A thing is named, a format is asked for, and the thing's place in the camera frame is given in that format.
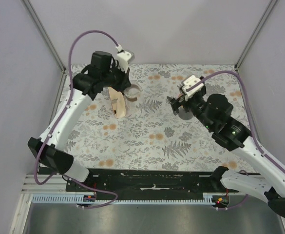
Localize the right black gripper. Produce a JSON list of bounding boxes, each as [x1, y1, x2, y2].
[[167, 90, 215, 131]]

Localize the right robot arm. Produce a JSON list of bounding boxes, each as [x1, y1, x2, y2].
[[167, 87, 285, 218]]

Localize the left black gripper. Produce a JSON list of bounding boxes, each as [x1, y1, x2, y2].
[[102, 62, 131, 93]]

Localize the floral patterned table mat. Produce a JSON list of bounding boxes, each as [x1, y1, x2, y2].
[[63, 64, 254, 173]]

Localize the grey glass carafe wooden collar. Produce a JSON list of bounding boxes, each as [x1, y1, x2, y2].
[[178, 109, 193, 120]]

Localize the white slotted cable duct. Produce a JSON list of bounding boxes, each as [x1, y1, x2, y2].
[[32, 193, 217, 204]]

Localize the clear glass carafe brown collar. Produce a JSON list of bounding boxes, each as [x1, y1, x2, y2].
[[124, 84, 141, 102]]

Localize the orange coffee filter pack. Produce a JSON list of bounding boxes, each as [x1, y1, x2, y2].
[[108, 87, 126, 118]]

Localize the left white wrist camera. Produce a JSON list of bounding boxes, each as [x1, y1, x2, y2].
[[115, 44, 135, 73]]

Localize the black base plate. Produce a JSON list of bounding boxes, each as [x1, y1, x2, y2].
[[65, 167, 240, 201]]

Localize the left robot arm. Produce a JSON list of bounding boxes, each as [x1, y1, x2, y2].
[[28, 50, 134, 192]]

